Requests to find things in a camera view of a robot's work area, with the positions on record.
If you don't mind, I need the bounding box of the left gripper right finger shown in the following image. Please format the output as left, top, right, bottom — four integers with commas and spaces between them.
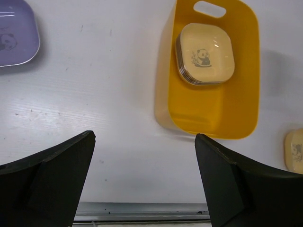
195, 134, 303, 227

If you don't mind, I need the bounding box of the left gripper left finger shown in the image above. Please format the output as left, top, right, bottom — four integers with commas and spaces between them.
0, 131, 96, 227

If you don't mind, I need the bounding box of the yellow panda plate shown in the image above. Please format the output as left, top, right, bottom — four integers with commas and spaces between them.
175, 23, 235, 86
284, 128, 303, 174

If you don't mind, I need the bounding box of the purple plate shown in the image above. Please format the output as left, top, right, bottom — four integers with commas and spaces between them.
0, 0, 41, 67

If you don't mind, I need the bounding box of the yellow plastic bin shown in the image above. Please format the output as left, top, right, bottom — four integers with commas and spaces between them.
155, 0, 260, 140

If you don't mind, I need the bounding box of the aluminium rail front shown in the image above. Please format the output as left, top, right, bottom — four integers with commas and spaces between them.
74, 202, 210, 223

